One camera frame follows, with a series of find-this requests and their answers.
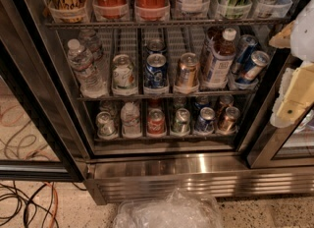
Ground clear plastic bag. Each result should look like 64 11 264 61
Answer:
113 189 224 228

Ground rear copper can bottom shelf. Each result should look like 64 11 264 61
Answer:
216 94 234 116

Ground blue can middle shelf front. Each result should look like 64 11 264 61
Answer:
144 54 167 88

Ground glass fridge door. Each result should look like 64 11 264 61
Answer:
243 55 314 168
0 38 84 183

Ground blue silver can front right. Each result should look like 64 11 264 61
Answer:
235 50 270 85

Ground small water bottle bottom shelf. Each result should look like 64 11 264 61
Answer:
121 102 141 137

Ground water bottle middle shelf rear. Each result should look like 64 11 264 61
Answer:
78 28 106 76

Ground tea bottle white cap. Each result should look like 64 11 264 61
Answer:
201 28 236 89

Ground red cola can bottom shelf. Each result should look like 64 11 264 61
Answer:
147 109 165 135

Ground green soda can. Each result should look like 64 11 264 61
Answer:
172 108 190 134

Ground white green can middle shelf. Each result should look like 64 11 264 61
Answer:
112 54 135 89

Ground blue can shelf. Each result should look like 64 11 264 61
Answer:
194 96 210 110
146 38 167 55
144 54 167 88
194 107 215 134

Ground blue can middle shelf rear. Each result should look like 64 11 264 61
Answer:
146 38 167 55

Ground water bottle middle shelf front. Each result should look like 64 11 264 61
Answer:
67 39 107 98

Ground blue silver can rear right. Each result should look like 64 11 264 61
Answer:
231 34 258 74

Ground orange cable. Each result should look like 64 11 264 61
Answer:
42 181 60 228

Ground copper can shelf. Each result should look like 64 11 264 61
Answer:
216 94 234 116
218 106 240 132

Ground left glass fridge door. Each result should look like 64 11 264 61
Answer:
0 38 84 183

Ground white green can bottom left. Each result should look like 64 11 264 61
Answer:
96 111 116 138

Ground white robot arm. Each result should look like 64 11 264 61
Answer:
269 0 314 128

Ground right glass fridge door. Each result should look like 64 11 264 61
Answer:
243 55 314 168

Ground rear green can bottom shelf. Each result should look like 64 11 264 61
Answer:
173 97 186 109

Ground rear blue can bottom shelf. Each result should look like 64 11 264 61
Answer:
194 96 210 110

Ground stainless steel fridge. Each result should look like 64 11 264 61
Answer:
0 0 314 204

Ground black cables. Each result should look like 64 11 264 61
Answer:
0 180 87 228

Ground blue silver can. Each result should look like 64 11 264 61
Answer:
235 50 270 85
231 34 258 74

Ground gold can middle shelf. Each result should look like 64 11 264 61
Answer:
175 52 199 88

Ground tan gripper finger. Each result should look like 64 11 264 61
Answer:
269 22 294 49
277 63 314 123

